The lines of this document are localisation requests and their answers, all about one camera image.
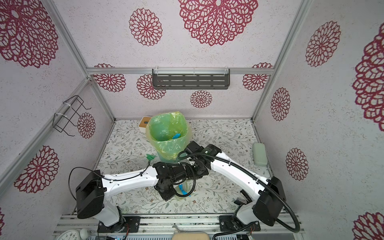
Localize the light green dustpan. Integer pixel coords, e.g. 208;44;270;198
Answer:
175;180;193;195

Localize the green bin with bag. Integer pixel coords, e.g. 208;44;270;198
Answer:
146;112;192;163

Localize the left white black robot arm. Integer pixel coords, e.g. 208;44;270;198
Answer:
76;162;197;232

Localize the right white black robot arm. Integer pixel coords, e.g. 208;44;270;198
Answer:
177;141;285;227

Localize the green paper scrap left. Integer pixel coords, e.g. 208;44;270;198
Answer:
146;154;156;161

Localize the black stapler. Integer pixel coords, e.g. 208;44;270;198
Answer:
234;190;253;206

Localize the white wooden-top tissue box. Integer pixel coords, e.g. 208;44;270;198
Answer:
138;116;152;133

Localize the beige object at bottom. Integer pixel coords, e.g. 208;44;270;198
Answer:
172;225;210;240

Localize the white round gauge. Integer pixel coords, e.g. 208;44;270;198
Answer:
56;230;81;240

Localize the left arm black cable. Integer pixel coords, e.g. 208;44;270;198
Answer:
68;160;197;202

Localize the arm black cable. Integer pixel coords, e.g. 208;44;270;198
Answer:
176;151;301;240
68;160;197;202

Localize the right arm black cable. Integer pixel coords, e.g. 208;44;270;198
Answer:
176;151;301;240

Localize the dark grey wall shelf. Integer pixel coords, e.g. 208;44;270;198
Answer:
152;69;231;90

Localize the black wire wall rack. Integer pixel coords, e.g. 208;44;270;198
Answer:
52;95;91;137

